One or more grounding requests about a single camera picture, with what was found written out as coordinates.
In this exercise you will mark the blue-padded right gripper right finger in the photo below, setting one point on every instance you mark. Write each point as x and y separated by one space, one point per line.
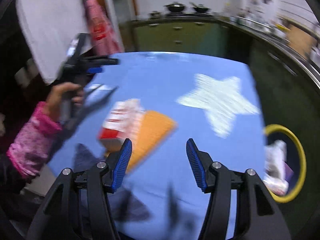
257 214

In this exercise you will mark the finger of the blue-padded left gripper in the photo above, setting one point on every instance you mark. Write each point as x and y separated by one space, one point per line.
98 61
94 70

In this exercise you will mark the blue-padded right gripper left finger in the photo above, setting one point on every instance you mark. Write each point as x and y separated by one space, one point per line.
59 216

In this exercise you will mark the orange white snack bag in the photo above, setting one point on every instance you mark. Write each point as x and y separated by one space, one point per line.
129 120

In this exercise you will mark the pink sleeved left forearm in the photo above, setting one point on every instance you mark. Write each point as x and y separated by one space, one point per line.
30 149

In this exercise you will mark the yellow-rimmed trash bin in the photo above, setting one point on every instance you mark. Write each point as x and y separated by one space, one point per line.
273 128

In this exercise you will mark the green kitchen cabinets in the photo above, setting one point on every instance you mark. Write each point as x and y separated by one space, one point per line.
204 36

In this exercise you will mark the person's left hand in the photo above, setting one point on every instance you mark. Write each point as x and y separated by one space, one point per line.
52 106

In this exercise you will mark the red checkered apron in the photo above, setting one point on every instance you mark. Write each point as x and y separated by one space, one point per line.
103 36

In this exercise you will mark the white hanging cloth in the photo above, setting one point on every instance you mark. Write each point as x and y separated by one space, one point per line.
48 27

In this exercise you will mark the light blue tablecloth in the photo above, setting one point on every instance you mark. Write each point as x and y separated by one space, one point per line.
211 100

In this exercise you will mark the small steel pot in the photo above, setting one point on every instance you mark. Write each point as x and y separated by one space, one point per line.
155 15

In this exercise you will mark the black wok with lid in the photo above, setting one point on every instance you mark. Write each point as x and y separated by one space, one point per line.
175 7

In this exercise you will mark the black frying pan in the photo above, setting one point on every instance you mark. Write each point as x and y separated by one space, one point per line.
199 8

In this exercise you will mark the wooden cutting board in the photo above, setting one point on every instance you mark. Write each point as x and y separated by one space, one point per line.
300 41

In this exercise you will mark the white window blind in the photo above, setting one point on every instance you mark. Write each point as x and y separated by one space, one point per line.
299 11

